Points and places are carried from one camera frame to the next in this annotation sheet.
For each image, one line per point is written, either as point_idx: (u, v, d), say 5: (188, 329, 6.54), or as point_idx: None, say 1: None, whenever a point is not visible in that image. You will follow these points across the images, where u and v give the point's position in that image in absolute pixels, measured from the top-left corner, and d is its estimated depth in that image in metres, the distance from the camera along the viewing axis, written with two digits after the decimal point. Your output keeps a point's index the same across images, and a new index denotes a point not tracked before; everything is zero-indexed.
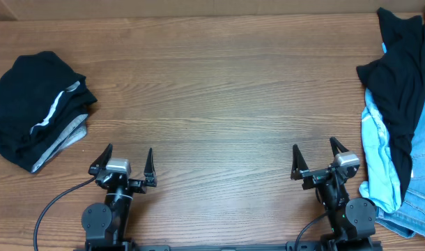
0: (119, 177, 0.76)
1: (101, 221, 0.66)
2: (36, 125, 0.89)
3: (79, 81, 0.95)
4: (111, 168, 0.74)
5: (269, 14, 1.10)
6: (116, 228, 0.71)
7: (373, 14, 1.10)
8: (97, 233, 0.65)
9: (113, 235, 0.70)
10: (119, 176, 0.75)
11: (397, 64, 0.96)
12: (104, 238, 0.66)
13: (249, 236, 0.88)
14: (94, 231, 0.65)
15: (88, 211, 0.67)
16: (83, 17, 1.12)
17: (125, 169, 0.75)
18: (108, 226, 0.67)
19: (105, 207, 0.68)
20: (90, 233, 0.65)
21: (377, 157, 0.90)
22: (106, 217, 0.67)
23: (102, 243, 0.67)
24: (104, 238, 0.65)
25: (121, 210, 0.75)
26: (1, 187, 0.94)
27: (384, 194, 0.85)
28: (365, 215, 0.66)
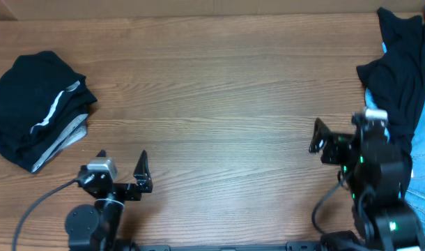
0: (102, 177, 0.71)
1: (87, 223, 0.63)
2: (36, 125, 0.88)
3: (79, 80, 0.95)
4: (93, 167, 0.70)
5: (269, 14, 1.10)
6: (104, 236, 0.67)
7: (373, 14, 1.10)
8: (81, 238, 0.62)
9: (99, 243, 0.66)
10: (101, 176, 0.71)
11: (398, 64, 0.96)
12: (90, 242, 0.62)
13: (249, 236, 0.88)
14: (79, 235, 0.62)
15: (74, 212, 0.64)
16: (83, 17, 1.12)
17: (107, 167, 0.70)
18: (93, 230, 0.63)
19: (93, 209, 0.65)
20: (74, 238, 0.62)
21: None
22: (93, 220, 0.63)
23: (88, 250, 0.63)
24: (90, 242, 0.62)
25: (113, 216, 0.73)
26: (1, 187, 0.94)
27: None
28: (386, 150, 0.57)
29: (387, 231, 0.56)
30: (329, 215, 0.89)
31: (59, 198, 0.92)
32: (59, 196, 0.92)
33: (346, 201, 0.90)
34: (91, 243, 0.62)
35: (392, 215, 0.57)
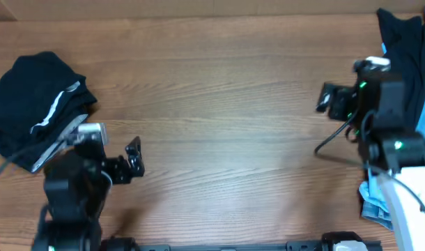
0: (91, 137, 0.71)
1: (70, 165, 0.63)
2: (36, 125, 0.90)
3: (79, 81, 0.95)
4: (83, 129, 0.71)
5: (269, 14, 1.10)
6: (84, 194, 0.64)
7: (373, 14, 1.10)
8: (59, 180, 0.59)
9: (80, 199, 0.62)
10: (91, 136, 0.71)
11: (397, 65, 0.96)
12: (68, 184, 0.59)
13: (249, 236, 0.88)
14: (58, 178, 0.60)
15: (59, 160, 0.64)
16: (83, 17, 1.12)
17: (99, 128, 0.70)
18: (74, 176, 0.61)
19: (79, 160, 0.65)
20: (51, 182, 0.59)
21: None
22: (76, 166, 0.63)
23: (65, 197, 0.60)
24: (69, 182, 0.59)
25: (97, 183, 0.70)
26: (1, 187, 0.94)
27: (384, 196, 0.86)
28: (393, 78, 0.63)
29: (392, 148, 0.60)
30: (329, 215, 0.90)
31: None
32: None
33: (345, 201, 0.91)
34: (70, 185, 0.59)
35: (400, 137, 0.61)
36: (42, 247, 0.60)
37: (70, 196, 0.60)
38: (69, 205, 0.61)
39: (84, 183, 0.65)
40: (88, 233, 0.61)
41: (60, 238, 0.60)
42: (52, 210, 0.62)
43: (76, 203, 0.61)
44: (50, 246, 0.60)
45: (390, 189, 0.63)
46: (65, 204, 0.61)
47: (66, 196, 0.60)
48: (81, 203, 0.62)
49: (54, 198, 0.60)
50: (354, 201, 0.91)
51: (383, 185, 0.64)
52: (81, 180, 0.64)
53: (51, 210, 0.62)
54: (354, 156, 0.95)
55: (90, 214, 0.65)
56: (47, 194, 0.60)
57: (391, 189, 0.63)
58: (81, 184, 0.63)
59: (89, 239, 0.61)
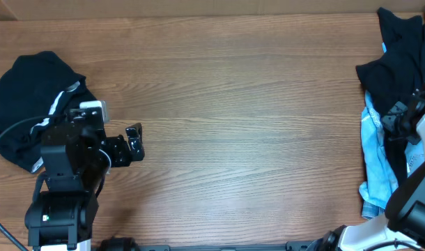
0: (93, 113, 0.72)
1: (68, 132, 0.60)
2: (36, 125, 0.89)
3: (79, 81, 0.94)
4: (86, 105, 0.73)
5: (269, 14, 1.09)
6: (81, 162, 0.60)
7: (373, 14, 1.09)
8: (54, 146, 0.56)
9: (75, 166, 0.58)
10: (93, 111, 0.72)
11: (396, 63, 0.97)
12: (66, 147, 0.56)
13: (249, 236, 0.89)
14: (54, 143, 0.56)
15: (55, 127, 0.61)
16: (83, 17, 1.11)
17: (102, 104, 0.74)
18: (72, 139, 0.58)
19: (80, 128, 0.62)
20: (47, 147, 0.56)
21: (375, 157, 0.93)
22: (72, 132, 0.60)
23: (63, 162, 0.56)
24: (67, 145, 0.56)
25: (95, 159, 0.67)
26: (1, 187, 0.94)
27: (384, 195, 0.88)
28: None
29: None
30: (329, 214, 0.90)
31: None
32: None
33: (345, 201, 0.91)
34: (68, 148, 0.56)
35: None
36: (36, 215, 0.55)
37: (67, 160, 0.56)
38: (65, 171, 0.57)
39: (82, 150, 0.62)
40: (84, 203, 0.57)
41: (56, 207, 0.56)
42: (49, 179, 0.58)
43: (73, 169, 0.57)
44: (44, 216, 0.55)
45: None
46: (62, 171, 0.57)
47: (63, 160, 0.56)
48: (78, 171, 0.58)
49: (51, 164, 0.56)
50: (353, 201, 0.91)
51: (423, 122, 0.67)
52: (79, 148, 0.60)
53: (46, 178, 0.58)
54: (354, 156, 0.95)
55: (88, 185, 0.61)
56: (44, 160, 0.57)
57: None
58: (79, 151, 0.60)
59: (85, 208, 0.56)
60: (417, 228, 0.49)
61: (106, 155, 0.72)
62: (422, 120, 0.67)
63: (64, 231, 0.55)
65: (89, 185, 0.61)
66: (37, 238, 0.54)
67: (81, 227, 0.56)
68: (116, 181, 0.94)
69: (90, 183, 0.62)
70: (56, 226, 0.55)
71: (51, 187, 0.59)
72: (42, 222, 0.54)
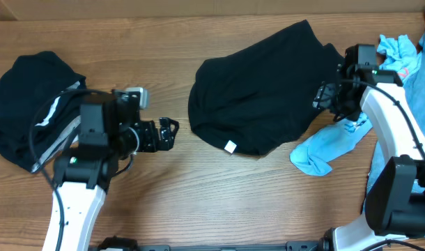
0: (134, 96, 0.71)
1: (105, 97, 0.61)
2: (36, 125, 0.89)
3: (79, 81, 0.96)
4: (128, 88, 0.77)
5: (269, 14, 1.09)
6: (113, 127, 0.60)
7: (373, 14, 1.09)
8: (93, 104, 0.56)
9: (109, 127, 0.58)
10: (134, 94, 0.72)
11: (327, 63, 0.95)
12: (103, 105, 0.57)
13: (249, 236, 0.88)
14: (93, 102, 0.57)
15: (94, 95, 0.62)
16: (83, 17, 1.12)
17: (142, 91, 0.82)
18: (109, 102, 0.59)
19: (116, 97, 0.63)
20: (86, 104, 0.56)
21: (327, 139, 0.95)
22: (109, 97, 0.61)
23: (97, 119, 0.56)
24: (104, 103, 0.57)
25: (123, 134, 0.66)
26: (2, 187, 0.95)
27: (320, 166, 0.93)
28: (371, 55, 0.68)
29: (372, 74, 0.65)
30: (329, 214, 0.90)
31: None
32: None
33: (345, 201, 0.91)
34: (105, 107, 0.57)
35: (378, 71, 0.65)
36: (65, 158, 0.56)
37: (102, 118, 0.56)
38: (97, 127, 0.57)
39: (116, 119, 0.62)
40: (108, 157, 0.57)
41: (83, 156, 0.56)
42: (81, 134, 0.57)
43: (105, 127, 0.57)
44: (71, 159, 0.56)
45: (368, 99, 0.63)
46: (93, 126, 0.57)
47: (99, 118, 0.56)
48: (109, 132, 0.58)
49: (85, 118, 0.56)
50: (354, 201, 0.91)
51: (365, 103, 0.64)
52: (113, 112, 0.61)
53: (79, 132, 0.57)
54: (354, 156, 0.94)
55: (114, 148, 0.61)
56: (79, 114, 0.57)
57: (370, 98, 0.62)
58: (113, 117, 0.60)
59: (107, 162, 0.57)
60: (406, 229, 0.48)
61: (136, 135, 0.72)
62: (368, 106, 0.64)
63: (67, 212, 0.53)
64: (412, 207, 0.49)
65: (114, 151, 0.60)
66: (60, 178, 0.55)
67: (101, 179, 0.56)
68: (117, 181, 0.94)
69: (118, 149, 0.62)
70: (77, 171, 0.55)
71: (79, 141, 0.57)
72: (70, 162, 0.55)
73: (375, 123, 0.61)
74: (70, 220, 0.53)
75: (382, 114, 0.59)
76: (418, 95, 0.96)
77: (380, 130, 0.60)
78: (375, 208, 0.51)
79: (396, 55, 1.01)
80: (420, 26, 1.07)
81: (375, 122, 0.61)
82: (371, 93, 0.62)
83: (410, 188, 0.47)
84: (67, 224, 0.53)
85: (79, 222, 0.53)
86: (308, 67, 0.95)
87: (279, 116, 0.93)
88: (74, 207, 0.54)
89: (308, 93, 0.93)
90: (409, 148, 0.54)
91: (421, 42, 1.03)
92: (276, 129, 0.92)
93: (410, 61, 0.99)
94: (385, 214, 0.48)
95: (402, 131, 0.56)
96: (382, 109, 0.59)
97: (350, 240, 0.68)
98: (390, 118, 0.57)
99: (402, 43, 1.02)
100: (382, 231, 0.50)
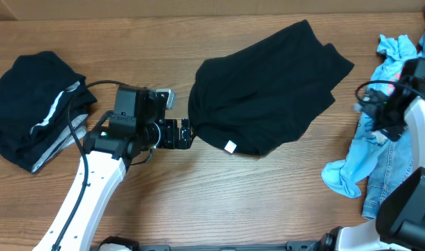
0: (162, 96, 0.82)
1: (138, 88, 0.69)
2: (36, 125, 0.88)
3: (79, 81, 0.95)
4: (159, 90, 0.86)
5: (269, 14, 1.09)
6: (141, 115, 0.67)
7: (373, 14, 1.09)
8: (129, 90, 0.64)
9: (138, 115, 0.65)
10: (162, 95, 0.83)
11: (327, 66, 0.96)
12: (137, 93, 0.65)
13: (249, 236, 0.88)
14: (129, 88, 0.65)
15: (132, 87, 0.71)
16: (83, 17, 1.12)
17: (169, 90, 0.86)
18: (142, 92, 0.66)
19: (148, 90, 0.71)
20: (122, 90, 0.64)
21: (363, 152, 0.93)
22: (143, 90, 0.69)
23: (131, 104, 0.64)
24: (138, 91, 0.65)
25: (148, 127, 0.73)
26: (1, 187, 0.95)
27: (350, 187, 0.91)
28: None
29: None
30: (329, 214, 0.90)
31: (58, 198, 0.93)
32: (59, 196, 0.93)
33: (345, 201, 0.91)
34: (139, 94, 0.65)
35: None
36: (96, 133, 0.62)
37: (135, 104, 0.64)
38: (128, 111, 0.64)
39: (145, 110, 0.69)
40: (134, 138, 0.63)
41: (113, 134, 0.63)
42: (113, 116, 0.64)
43: (136, 113, 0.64)
44: (102, 132, 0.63)
45: (415, 109, 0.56)
46: (126, 110, 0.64)
47: (132, 102, 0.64)
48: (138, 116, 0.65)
49: (120, 102, 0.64)
50: (353, 200, 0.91)
51: (410, 113, 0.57)
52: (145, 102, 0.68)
53: (111, 114, 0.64)
54: None
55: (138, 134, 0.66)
56: (116, 99, 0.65)
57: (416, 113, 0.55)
58: (143, 107, 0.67)
59: (133, 142, 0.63)
60: (414, 242, 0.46)
61: (159, 132, 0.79)
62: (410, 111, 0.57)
63: (91, 176, 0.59)
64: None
65: (139, 137, 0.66)
66: (90, 147, 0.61)
67: (125, 155, 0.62)
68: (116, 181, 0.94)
69: (141, 137, 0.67)
70: (105, 143, 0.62)
71: (111, 122, 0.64)
72: (100, 136, 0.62)
73: (416, 133, 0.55)
74: (93, 183, 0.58)
75: (424, 127, 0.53)
76: None
77: (415, 141, 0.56)
78: (387, 216, 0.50)
79: (396, 55, 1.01)
80: (420, 26, 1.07)
81: (414, 134, 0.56)
82: (417, 102, 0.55)
83: None
84: (90, 185, 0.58)
85: (101, 186, 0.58)
86: (308, 67, 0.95)
87: (279, 116, 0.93)
88: (97, 172, 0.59)
89: (305, 93, 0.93)
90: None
91: (421, 42, 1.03)
92: (273, 131, 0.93)
93: None
94: (396, 222, 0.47)
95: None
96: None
97: (353, 242, 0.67)
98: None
99: (402, 42, 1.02)
100: (388, 238, 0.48)
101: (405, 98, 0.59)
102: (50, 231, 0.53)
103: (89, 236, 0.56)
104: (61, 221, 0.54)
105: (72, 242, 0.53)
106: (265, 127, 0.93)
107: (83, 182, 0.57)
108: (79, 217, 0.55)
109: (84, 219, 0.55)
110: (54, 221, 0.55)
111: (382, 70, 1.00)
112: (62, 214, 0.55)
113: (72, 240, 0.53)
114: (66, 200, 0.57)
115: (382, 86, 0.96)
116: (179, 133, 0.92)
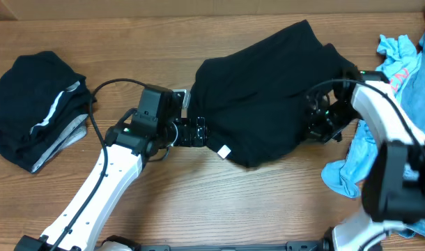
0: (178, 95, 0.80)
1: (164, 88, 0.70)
2: (36, 125, 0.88)
3: (79, 81, 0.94)
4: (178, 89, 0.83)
5: (269, 14, 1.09)
6: (163, 116, 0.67)
7: (373, 14, 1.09)
8: (154, 91, 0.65)
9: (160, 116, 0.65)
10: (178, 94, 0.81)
11: (329, 63, 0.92)
12: (161, 94, 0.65)
13: (249, 236, 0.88)
14: (155, 88, 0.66)
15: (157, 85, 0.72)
16: (83, 17, 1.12)
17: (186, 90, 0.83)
18: (166, 94, 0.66)
19: (173, 92, 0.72)
20: (148, 90, 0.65)
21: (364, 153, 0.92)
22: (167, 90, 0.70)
23: (155, 104, 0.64)
24: (164, 92, 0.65)
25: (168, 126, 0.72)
26: (1, 187, 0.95)
27: (350, 187, 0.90)
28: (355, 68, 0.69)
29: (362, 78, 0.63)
30: (329, 215, 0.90)
31: (58, 198, 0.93)
32: (59, 196, 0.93)
33: (345, 202, 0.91)
34: (164, 95, 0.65)
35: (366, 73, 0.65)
36: (119, 129, 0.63)
37: (158, 104, 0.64)
38: (151, 111, 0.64)
39: (166, 111, 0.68)
40: (153, 138, 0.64)
41: (136, 132, 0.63)
42: (136, 113, 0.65)
43: (159, 113, 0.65)
44: (125, 128, 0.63)
45: (359, 96, 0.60)
46: (149, 109, 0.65)
47: (156, 103, 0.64)
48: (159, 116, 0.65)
49: (144, 101, 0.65)
50: (353, 201, 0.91)
51: (356, 100, 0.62)
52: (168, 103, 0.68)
53: (136, 112, 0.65)
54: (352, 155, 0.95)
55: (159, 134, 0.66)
56: (141, 97, 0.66)
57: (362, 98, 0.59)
58: (166, 109, 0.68)
59: (152, 142, 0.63)
60: (402, 214, 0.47)
61: (175, 132, 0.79)
62: (355, 100, 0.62)
63: (110, 167, 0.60)
64: (409, 199, 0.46)
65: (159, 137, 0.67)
66: (112, 140, 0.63)
67: (144, 154, 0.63)
68: None
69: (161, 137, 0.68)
70: (127, 139, 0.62)
71: (134, 120, 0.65)
72: (123, 131, 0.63)
73: (368, 117, 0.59)
74: (110, 173, 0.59)
75: (371, 107, 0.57)
76: (418, 95, 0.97)
77: (372, 125, 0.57)
78: (370, 198, 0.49)
79: (396, 55, 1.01)
80: (420, 26, 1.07)
81: (368, 118, 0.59)
82: (359, 90, 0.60)
83: (400, 169, 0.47)
84: (107, 176, 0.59)
85: (118, 178, 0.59)
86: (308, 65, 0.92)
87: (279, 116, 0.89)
88: (117, 164, 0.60)
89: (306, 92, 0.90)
90: (398, 132, 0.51)
91: (421, 42, 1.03)
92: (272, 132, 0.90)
93: (410, 61, 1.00)
94: (382, 203, 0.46)
95: (391, 120, 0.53)
96: (373, 102, 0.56)
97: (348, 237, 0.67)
98: (380, 109, 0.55)
99: (402, 43, 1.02)
100: (377, 217, 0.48)
101: (347, 90, 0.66)
102: (64, 214, 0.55)
103: (99, 227, 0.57)
104: (74, 206, 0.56)
105: (83, 228, 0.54)
106: (265, 123, 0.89)
107: (102, 172, 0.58)
108: (90, 206, 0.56)
109: (99, 206, 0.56)
110: (68, 206, 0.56)
111: (382, 69, 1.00)
112: (77, 199, 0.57)
113: (83, 226, 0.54)
114: (83, 186, 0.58)
115: None
116: (195, 131, 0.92)
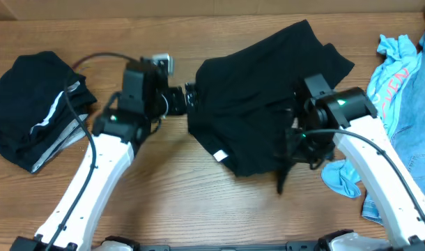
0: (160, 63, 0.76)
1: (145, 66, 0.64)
2: (36, 125, 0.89)
3: (79, 81, 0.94)
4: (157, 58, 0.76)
5: (269, 14, 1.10)
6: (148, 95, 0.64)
7: (373, 14, 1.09)
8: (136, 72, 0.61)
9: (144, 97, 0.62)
10: (161, 61, 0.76)
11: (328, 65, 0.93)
12: (145, 75, 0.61)
13: (249, 236, 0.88)
14: (138, 69, 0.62)
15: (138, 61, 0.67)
16: (83, 17, 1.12)
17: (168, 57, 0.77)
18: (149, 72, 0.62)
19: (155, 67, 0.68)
20: (129, 72, 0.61)
21: None
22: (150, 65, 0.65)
23: (138, 86, 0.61)
24: (146, 72, 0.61)
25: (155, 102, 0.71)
26: (1, 187, 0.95)
27: (350, 187, 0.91)
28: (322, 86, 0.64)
29: (336, 106, 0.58)
30: (329, 215, 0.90)
31: (58, 198, 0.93)
32: (59, 196, 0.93)
33: (345, 201, 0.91)
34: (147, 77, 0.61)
35: (341, 96, 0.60)
36: (105, 118, 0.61)
37: (142, 86, 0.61)
38: (136, 95, 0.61)
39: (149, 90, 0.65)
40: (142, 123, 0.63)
41: (122, 118, 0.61)
42: (120, 99, 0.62)
43: (144, 96, 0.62)
44: (111, 116, 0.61)
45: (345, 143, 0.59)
46: (134, 93, 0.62)
47: (138, 85, 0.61)
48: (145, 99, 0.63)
49: (127, 84, 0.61)
50: (353, 201, 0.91)
51: (342, 146, 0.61)
52: (151, 82, 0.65)
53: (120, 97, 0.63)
54: None
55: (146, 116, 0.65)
56: (122, 79, 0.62)
57: (353, 151, 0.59)
58: (149, 87, 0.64)
59: (141, 128, 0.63)
60: None
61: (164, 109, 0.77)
62: (340, 142, 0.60)
63: (99, 158, 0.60)
64: None
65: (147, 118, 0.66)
66: (99, 130, 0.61)
67: (134, 141, 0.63)
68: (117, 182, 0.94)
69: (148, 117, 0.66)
70: (115, 127, 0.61)
71: (120, 107, 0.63)
72: (110, 120, 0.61)
73: (364, 176, 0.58)
74: (100, 165, 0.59)
75: (366, 164, 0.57)
76: (418, 94, 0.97)
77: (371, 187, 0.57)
78: None
79: (396, 55, 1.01)
80: (420, 26, 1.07)
81: (364, 177, 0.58)
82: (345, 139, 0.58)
83: None
84: (97, 168, 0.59)
85: (108, 170, 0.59)
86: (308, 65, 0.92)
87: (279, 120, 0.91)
88: (106, 155, 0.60)
89: None
90: (410, 216, 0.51)
91: (421, 42, 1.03)
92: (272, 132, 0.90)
93: (410, 61, 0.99)
94: None
95: (398, 196, 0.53)
96: (368, 163, 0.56)
97: None
98: (380, 176, 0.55)
99: (402, 43, 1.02)
100: None
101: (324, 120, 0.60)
102: (57, 210, 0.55)
103: (93, 222, 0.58)
104: (68, 201, 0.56)
105: (78, 223, 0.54)
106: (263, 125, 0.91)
107: (91, 164, 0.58)
108: (84, 201, 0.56)
109: (91, 201, 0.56)
110: (61, 202, 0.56)
111: (382, 69, 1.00)
112: (70, 194, 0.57)
113: (78, 222, 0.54)
114: (74, 182, 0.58)
115: (382, 86, 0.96)
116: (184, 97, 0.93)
